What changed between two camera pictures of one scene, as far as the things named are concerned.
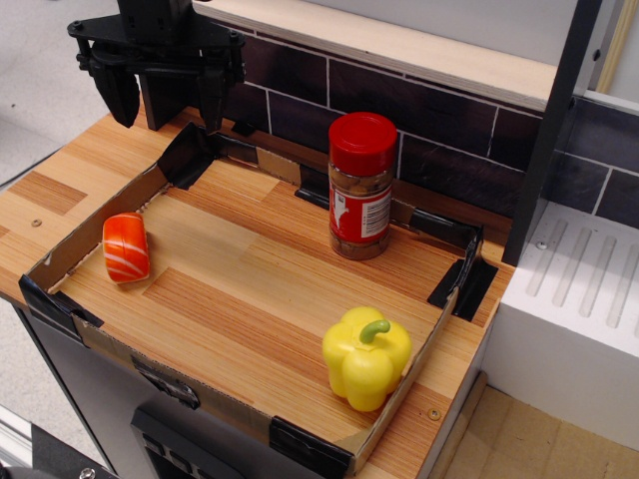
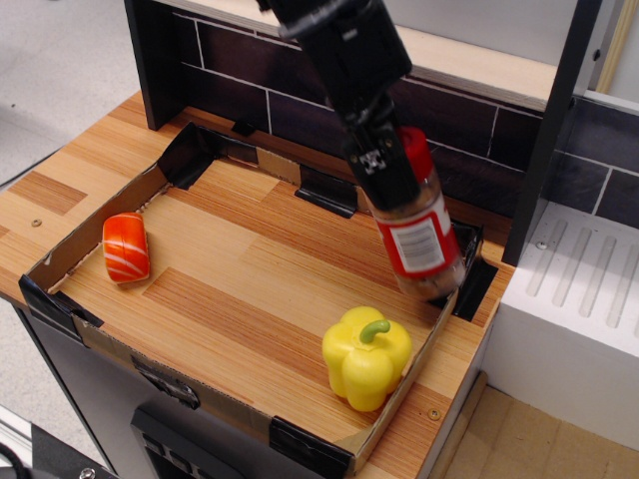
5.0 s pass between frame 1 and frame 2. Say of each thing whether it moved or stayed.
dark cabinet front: stayed
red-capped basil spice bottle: moved
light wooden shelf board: stayed
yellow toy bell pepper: stayed
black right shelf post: stayed
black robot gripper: moved
